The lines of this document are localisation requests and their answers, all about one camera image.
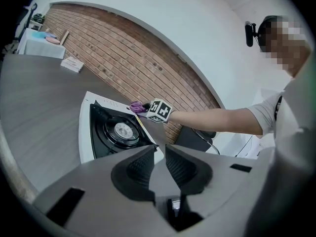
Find person's white shirt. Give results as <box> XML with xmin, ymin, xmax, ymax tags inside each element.
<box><xmin>247</xmin><ymin>55</ymin><xmax>316</xmax><ymax>207</ymax></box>

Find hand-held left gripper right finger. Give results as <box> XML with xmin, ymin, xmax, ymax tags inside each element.
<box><xmin>164</xmin><ymin>144</ymin><xmax>214</xmax><ymax>197</ymax></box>

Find black shoulder strap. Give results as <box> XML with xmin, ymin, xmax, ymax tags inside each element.
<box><xmin>273</xmin><ymin>95</ymin><xmax>283</xmax><ymax>122</ymax></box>

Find wooden board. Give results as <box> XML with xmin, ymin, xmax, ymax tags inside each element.
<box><xmin>60</xmin><ymin>30</ymin><xmax>70</xmax><ymax>46</ymax></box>

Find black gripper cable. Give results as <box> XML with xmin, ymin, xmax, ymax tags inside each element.
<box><xmin>191</xmin><ymin>128</ymin><xmax>221</xmax><ymax>156</ymax></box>

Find white portable gas stove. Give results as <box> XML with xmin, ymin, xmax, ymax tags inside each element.
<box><xmin>78</xmin><ymin>90</ymin><xmax>165</xmax><ymax>164</ymax></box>

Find person's head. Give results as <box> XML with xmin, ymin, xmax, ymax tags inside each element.
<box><xmin>256</xmin><ymin>15</ymin><xmax>312</xmax><ymax>78</ymax></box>

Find table with light blue tablecloth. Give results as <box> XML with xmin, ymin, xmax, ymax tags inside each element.
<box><xmin>16</xmin><ymin>28</ymin><xmax>67</xmax><ymax>60</ymax></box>

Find black head-mounted camera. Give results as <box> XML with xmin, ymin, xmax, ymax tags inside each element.
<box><xmin>244</xmin><ymin>21</ymin><xmax>258</xmax><ymax>48</ymax></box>

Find teal plate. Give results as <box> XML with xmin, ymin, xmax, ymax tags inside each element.
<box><xmin>32</xmin><ymin>31</ymin><xmax>52</xmax><ymax>39</ymax></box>

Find person's right forearm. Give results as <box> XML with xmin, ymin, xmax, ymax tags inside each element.
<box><xmin>167</xmin><ymin>107</ymin><xmax>263</xmax><ymax>136</ymax></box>

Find black office chair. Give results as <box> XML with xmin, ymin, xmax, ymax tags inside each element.
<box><xmin>174</xmin><ymin>126</ymin><xmax>217</xmax><ymax>153</ymax></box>

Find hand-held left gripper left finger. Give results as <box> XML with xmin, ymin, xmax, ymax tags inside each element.
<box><xmin>111</xmin><ymin>145</ymin><xmax>156</xmax><ymax>202</ymax></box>

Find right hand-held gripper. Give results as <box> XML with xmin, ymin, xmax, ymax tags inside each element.
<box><xmin>137</xmin><ymin>98</ymin><xmax>173</xmax><ymax>124</ymax></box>

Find purple cloth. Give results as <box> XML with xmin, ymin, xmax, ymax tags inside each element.
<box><xmin>129</xmin><ymin>101</ymin><xmax>147</xmax><ymax>114</ymax></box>

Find white printed cardboard box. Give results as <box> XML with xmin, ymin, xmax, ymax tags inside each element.
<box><xmin>60</xmin><ymin>57</ymin><xmax>85</xmax><ymax>73</ymax></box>

